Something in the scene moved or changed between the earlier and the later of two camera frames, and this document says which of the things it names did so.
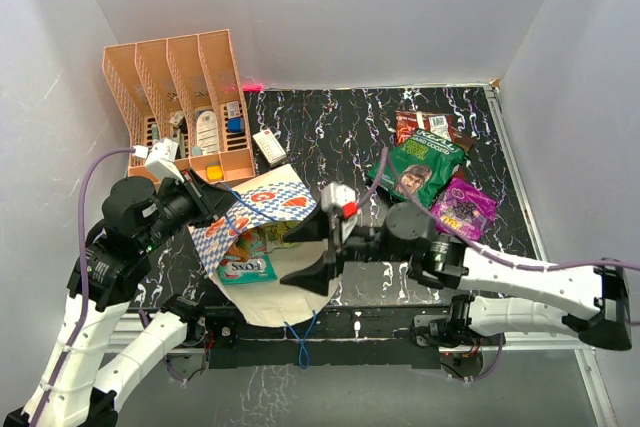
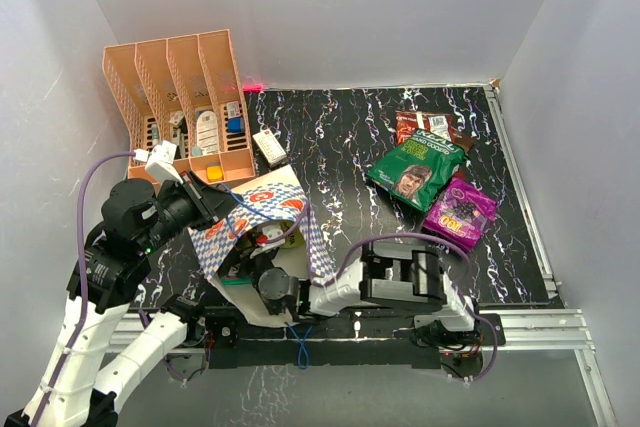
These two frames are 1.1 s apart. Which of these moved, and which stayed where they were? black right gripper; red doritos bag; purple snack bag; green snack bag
Moved: black right gripper
Stayed: purple snack bag; red doritos bag; green snack bag
